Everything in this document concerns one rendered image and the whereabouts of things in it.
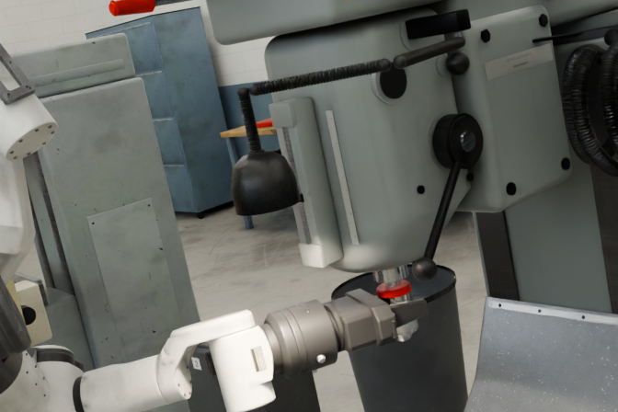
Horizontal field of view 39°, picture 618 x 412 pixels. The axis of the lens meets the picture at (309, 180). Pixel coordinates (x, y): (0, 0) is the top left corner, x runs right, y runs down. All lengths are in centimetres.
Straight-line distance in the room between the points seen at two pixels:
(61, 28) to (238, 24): 982
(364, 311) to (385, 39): 35
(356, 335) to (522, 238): 47
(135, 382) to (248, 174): 36
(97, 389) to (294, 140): 41
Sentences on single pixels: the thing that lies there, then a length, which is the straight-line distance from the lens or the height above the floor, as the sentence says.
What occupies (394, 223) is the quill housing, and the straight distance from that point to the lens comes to 106.
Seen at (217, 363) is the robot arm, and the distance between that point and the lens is 112.
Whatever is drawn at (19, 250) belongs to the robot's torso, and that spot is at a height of 146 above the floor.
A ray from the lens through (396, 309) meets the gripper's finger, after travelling 117.
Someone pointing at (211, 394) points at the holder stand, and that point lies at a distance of 157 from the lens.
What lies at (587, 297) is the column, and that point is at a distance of 149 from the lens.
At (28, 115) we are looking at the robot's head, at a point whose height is 160.
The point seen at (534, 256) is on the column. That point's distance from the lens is 151.
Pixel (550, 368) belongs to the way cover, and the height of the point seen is 101.
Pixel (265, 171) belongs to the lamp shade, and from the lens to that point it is 91.
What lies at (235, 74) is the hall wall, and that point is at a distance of 857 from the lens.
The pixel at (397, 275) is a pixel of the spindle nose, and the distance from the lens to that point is 117.
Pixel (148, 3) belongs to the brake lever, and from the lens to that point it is 108.
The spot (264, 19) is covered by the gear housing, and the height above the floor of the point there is 165.
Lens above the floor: 164
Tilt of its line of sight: 10 degrees down
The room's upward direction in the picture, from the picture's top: 12 degrees counter-clockwise
